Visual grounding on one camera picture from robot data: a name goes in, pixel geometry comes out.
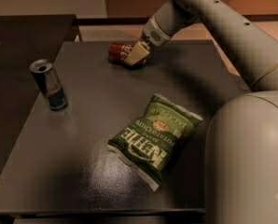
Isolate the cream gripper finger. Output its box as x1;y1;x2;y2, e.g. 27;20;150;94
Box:
124;41;150;66

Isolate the red coke can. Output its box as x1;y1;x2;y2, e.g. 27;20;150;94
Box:
108;43;133;67

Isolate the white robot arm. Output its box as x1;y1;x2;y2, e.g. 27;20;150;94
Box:
126;0;278;224

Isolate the dark side table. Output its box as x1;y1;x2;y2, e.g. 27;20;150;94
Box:
0;15;80;174

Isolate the silver blue energy drink can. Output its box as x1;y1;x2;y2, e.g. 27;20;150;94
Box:
30;59;68;111

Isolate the green potato chips bag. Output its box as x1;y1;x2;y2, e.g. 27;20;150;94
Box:
107;93;203;191

